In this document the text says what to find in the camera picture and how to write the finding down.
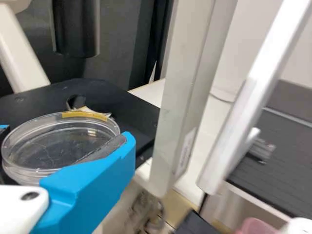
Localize white pipette stand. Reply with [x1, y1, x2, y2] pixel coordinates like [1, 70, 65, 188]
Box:
[196, 0, 312, 196]

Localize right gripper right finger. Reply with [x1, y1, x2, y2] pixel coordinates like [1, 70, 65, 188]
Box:
[31, 131, 137, 234]

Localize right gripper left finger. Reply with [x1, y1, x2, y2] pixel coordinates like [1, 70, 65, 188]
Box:
[0, 124, 11, 142]

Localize petri dish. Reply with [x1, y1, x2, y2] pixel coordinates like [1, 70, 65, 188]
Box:
[0, 111, 122, 188]

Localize cream microscope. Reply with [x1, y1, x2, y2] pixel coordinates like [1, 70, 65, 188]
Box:
[0, 0, 239, 234]

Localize black platform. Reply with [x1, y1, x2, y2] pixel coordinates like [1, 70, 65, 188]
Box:
[225, 79, 312, 220]
[177, 210, 236, 234]

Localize white-capped bottle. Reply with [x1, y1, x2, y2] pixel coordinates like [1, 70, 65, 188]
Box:
[233, 216, 312, 234]

